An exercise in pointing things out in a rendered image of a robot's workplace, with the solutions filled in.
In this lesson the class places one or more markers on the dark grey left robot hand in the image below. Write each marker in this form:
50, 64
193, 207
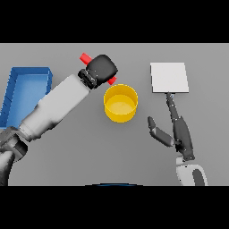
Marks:
100, 68

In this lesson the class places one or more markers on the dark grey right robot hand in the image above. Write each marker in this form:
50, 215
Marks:
182, 132

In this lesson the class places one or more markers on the red beaker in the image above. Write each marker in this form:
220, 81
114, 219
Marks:
86, 58

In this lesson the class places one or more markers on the pale square measuring scale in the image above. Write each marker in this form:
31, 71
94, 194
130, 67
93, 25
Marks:
169, 77

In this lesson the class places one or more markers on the blue tray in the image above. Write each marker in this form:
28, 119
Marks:
25, 91

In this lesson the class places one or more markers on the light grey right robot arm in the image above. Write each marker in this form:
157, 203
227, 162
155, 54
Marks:
190, 175

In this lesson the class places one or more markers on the yellow bowl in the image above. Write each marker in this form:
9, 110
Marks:
120, 104

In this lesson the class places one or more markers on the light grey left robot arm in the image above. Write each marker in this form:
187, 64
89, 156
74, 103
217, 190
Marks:
50, 103

